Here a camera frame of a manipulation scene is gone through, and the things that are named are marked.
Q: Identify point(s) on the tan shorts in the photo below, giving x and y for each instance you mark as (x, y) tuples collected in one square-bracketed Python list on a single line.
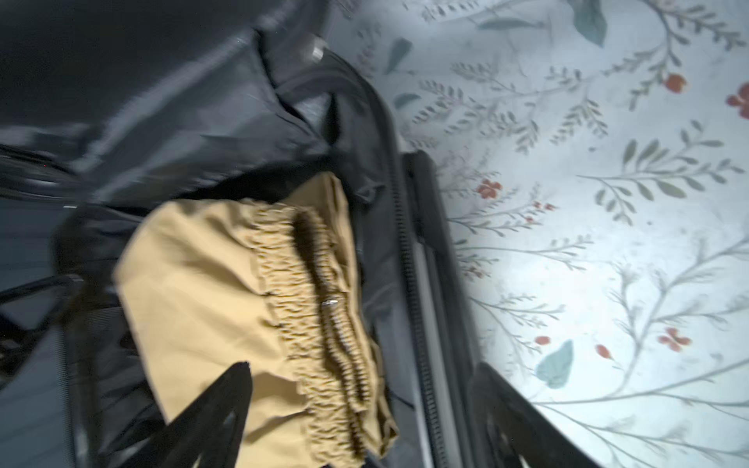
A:
[(205, 284)]

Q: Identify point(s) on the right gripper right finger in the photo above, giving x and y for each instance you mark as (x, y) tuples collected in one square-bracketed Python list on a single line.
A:
[(510, 432)]

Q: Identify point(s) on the black carry-on suitcase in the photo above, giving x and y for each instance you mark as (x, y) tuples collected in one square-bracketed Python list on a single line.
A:
[(111, 109)]

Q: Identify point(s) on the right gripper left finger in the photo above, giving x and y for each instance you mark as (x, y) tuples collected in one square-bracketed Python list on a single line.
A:
[(208, 433)]

